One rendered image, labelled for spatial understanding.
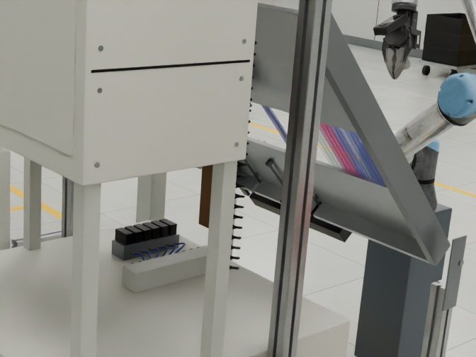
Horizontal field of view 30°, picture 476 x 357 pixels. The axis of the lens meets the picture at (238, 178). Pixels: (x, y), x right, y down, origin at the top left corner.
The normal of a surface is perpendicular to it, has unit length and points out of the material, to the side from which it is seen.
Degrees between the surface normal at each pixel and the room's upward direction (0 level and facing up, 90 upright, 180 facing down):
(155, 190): 90
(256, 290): 0
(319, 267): 0
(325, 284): 0
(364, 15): 90
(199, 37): 90
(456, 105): 84
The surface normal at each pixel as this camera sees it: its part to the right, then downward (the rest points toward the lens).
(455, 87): -0.81, 0.03
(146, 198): -0.67, 0.16
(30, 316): 0.07, -0.96
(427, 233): 0.66, 0.26
